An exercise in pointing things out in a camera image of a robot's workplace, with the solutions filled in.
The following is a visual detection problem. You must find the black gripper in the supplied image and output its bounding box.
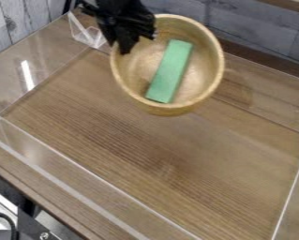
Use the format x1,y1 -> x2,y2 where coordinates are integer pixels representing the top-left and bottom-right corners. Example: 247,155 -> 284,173
81,0 -> 156,54

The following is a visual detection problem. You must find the black cable lower left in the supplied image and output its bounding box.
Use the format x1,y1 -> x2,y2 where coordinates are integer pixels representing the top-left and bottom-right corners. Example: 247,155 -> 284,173
0,211 -> 18,240

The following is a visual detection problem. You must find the black metal bracket with screw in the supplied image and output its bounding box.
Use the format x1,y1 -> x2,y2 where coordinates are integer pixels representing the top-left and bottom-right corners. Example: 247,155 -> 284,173
16,209 -> 61,240

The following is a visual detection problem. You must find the green rectangular block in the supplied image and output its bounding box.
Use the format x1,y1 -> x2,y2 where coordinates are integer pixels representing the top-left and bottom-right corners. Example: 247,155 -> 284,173
145,39 -> 192,104

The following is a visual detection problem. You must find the clear acrylic corner bracket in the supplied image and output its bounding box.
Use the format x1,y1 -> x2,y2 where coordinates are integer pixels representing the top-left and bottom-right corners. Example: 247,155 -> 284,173
68,11 -> 109,52

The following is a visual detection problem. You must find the wooden oval bowl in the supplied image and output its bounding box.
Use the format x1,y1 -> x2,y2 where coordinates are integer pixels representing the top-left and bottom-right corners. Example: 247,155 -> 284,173
109,14 -> 225,116

